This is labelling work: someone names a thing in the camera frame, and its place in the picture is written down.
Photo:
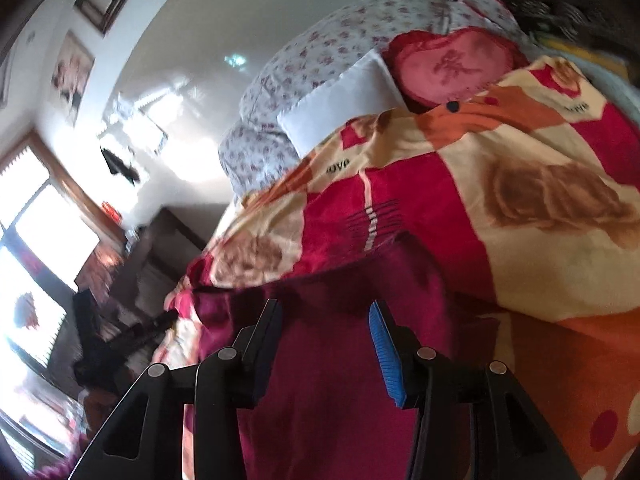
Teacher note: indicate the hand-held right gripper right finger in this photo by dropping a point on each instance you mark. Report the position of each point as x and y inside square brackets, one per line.
[385, 355]

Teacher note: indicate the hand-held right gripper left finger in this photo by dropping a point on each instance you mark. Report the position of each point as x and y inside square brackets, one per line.
[265, 350]

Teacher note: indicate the dark red fleece garment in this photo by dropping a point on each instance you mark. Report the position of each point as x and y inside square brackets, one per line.
[330, 360]

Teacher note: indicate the dark wooden cabinet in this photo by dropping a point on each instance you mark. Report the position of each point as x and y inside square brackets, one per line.
[160, 245]

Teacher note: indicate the black chair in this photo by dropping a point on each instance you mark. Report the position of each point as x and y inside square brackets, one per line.
[100, 340]

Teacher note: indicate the white pillow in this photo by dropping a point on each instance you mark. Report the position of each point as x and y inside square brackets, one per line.
[340, 105]

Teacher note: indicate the window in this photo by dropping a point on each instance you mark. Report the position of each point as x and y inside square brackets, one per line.
[30, 200]

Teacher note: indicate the red cushion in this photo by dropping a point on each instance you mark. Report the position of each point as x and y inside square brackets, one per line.
[450, 70]

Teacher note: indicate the floral quilt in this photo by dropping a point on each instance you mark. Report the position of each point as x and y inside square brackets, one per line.
[310, 60]

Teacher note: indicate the carved dark wooden headboard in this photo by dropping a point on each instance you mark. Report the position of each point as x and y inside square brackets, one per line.
[550, 10]

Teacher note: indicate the black wall object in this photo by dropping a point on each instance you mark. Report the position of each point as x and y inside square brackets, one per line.
[120, 165]

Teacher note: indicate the wall poster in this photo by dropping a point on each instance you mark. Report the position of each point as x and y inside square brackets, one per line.
[74, 75]

